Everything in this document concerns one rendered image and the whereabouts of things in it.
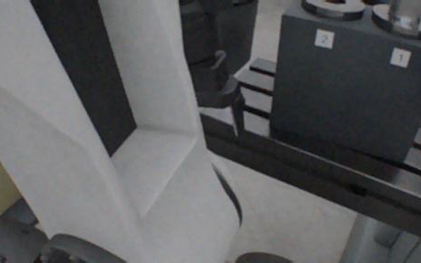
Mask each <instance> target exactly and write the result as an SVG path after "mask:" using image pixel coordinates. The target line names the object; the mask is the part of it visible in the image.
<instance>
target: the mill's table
mask: <svg viewBox="0 0 421 263"><path fill-rule="evenodd" d="M275 74H276V62H274V61H271V60H267V59H264V58H256V59H255V60H254V61H249V62H248V63H247V64H246V65H245V66H244V67H243V68H242V69H241V70H239V71H238V72H237V73H236V74H235V75H234V76H235V77H236V78H237V79H238V80H239V81H240V88H241V92H242V94H243V96H245V100H246V102H245V105H244V106H243V112H244V123H245V129H244V131H243V133H242V135H241V136H236V134H235V130H234V125H233V122H232V118H231V113H230V109H229V107H227V108H225V109H211V108H201V107H199V108H198V109H199V113H200V118H201V122H202V126H203V131H204V136H205V143H206V148H207V150H208V151H209V152H211V153H212V154H215V155H217V156H219V157H222V158H224V159H227V160H229V161H230V162H233V163H236V164H239V165H241V166H244V167H246V168H250V169H252V170H255V171H257V172H259V173H262V174H264V175H266V176H268V177H271V178H273V179H275V180H278V181H280V182H282V183H285V184H289V185H291V186H294V187H295V188H298V189H300V190H301V191H305V192H308V193H310V194H312V195H315V196H317V197H320V198H323V199H325V200H326V201H329V202H333V203H335V204H336V205H341V206H343V207H345V208H347V209H351V210H353V211H354V212H356V213H357V212H358V213H359V214H362V215H363V216H368V217H370V218H372V219H374V220H378V221H380V222H381V223H382V222H383V223H385V224H386V225H387V224H388V225H389V226H393V227H395V228H399V229H400V230H404V231H405V232H407V233H411V234H412V235H415V236H419V237H421V126H420V129H419V131H418V132H417V135H416V138H415V140H414V141H413V145H412V147H411V148H410V151H409V153H408V155H407V157H406V158H405V162H404V163H399V162H397V161H395V162H394V161H391V160H388V159H385V158H384V157H378V156H375V155H371V154H369V153H364V152H361V151H359V152H358V151H355V150H352V149H349V148H345V147H343V146H340V145H337V144H333V143H330V142H322V141H318V140H315V139H312V138H308V137H305V136H302V135H298V134H295V133H291V132H288V131H282V130H279V129H275V128H271V127H270V126H269V119H270V117H269V113H270V106H271V100H272V93H273V87H274V79H275Z"/></svg>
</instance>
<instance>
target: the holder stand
mask: <svg viewBox="0 0 421 263"><path fill-rule="evenodd" d="M388 8H389V5H376V6H375V7H373V6H371V5H364V4H363V2H362V1H360V0H292V1H291V2H290V4H289V6H288V7H286V9H285V11H284V13H282V15H281V19H280V21H281V24H280V30H279V47H278V54H277V60H276V74H275V79H274V87H273V93H272V100H271V106H270V113H269V117H270V119H269V126H270V127H271V128H275V129H279V130H282V131H285V132H291V133H295V134H298V135H302V136H305V137H308V138H312V139H315V140H318V141H322V142H330V143H333V144H337V145H340V146H343V147H345V148H349V149H352V150H355V151H358V152H359V151H361V152H364V153H369V154H371V155H375V156H378V157H384V158H385V159H388V160H391V161H394V162H395V161H397V162H399V163H404V162H405V158H406V157H407V155H408V153H409V151H410V148H411V147H412V145H413V141H414V140H415V138H416V135H417V132H418V131H419V129H420V126H421V21H420V23H419V24H418V23H417V24H412V23H405V22H404V21H401V20H398V19H396V18H393V17H392V16H390V15H389V14H388Z"/></svg>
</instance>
